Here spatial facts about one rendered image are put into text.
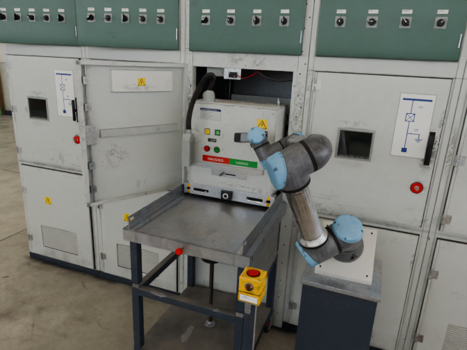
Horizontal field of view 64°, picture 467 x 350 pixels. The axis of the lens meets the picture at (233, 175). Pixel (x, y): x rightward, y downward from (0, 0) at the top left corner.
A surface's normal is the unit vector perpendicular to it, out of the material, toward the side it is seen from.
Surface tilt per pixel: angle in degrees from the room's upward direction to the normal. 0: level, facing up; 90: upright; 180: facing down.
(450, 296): 89
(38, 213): 90
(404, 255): 90
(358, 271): 45
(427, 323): 90
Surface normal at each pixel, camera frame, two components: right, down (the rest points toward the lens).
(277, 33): -0.35, 0.26
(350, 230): -0.08, -0.54
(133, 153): 0.64, 0.25
